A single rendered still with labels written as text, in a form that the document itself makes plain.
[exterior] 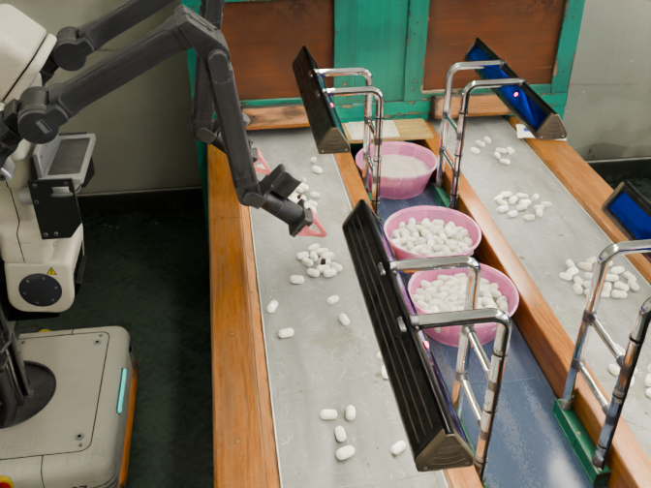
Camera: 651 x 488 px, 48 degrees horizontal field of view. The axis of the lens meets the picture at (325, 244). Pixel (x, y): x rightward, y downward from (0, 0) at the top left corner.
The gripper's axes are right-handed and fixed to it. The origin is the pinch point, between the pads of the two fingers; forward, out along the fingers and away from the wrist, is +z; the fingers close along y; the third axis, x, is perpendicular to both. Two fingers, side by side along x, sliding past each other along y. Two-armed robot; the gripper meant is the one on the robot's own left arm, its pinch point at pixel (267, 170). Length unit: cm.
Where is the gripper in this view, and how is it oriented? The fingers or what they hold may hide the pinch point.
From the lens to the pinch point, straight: 221.0
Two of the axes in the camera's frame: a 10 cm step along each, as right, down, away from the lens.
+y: -1.4, -5.4, 8.3
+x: -6.5, 6.8, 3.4
